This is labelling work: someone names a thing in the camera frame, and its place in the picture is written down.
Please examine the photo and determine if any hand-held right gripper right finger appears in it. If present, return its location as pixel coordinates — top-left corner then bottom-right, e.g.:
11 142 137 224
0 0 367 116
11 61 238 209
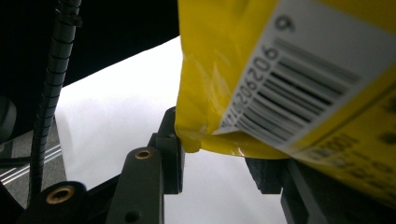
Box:
245 158 396 224

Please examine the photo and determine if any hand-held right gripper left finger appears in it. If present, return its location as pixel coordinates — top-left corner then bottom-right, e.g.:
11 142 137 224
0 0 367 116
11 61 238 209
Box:
106 106 185 224

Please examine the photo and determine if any yellow seasoning pouch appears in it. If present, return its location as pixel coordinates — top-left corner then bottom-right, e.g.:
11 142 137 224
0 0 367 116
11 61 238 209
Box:
174 0 396 209

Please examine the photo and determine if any black curtain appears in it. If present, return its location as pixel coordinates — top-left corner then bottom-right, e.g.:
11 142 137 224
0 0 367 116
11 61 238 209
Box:
0 0 181 144

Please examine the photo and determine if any metal floor rail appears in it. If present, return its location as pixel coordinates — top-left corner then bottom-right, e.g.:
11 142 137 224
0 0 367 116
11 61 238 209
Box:
0 118 67 188

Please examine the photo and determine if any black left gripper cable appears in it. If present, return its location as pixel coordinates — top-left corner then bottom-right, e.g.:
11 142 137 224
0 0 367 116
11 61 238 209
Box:
27 0 84 207

